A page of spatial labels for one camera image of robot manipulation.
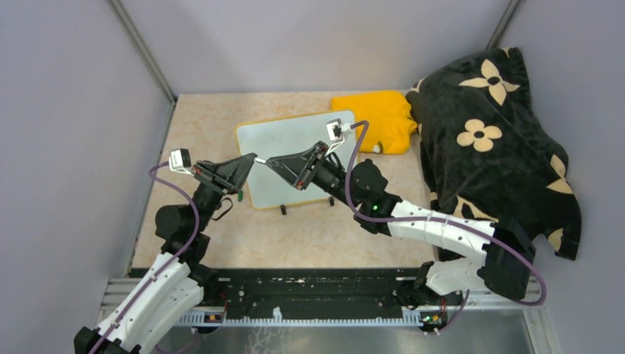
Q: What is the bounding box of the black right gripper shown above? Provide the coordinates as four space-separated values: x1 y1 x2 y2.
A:
266 141 360 209

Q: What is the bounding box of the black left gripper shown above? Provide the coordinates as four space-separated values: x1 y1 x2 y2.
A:
190 152 257 232

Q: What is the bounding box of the yellow-framed whiteboard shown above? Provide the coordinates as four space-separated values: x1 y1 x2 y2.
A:
235 110 355 210

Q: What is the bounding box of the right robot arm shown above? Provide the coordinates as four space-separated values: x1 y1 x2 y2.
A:
265 142 536 305

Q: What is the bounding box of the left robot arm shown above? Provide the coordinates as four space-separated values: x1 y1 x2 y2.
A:
74 149 257 353

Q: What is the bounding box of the folded yellow cloth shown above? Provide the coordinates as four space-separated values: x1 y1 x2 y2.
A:
330 91 417 155

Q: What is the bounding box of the black floral blanket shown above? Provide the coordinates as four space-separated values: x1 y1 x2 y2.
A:
405 47 582 261

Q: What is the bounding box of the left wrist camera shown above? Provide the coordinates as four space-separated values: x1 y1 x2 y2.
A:
168 148 192 175

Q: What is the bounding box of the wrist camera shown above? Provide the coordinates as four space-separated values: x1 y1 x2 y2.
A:
326 119 352 143
168 148 192 175

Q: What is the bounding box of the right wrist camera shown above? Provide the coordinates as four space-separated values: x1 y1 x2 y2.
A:
326 119 352 143

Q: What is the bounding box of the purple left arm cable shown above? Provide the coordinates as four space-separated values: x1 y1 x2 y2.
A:
88 161 201 354

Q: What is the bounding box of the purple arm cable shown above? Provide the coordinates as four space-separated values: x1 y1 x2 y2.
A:
88 161 201 354
343 121 549 336

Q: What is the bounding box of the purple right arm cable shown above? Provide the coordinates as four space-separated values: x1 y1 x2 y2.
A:
343 121 549 336

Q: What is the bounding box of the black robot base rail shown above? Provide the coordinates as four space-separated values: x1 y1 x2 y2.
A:
176 268 463 333

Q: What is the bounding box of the left metal corner post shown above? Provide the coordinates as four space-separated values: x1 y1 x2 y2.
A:
106 0 178 105

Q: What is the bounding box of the metal corner post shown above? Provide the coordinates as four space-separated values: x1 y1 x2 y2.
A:
485 0 523 50
106 0 178 105

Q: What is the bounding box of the right metal corner post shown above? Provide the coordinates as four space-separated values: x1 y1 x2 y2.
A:
485 0 523 50

